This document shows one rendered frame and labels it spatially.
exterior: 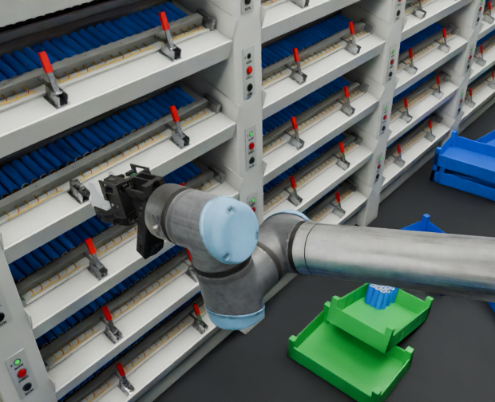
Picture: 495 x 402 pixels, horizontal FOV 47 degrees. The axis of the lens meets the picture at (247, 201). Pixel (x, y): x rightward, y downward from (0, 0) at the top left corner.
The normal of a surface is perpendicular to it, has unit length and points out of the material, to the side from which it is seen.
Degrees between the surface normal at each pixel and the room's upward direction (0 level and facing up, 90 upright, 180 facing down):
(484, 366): 0
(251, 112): 90
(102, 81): 17
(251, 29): 90
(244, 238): 72
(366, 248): 44
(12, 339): 90
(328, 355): 0
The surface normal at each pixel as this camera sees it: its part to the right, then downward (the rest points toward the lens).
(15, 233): 0.20, -0.67
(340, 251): -0.64, -0.06
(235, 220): 0.72, 0.13
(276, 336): -0.03, -0.82
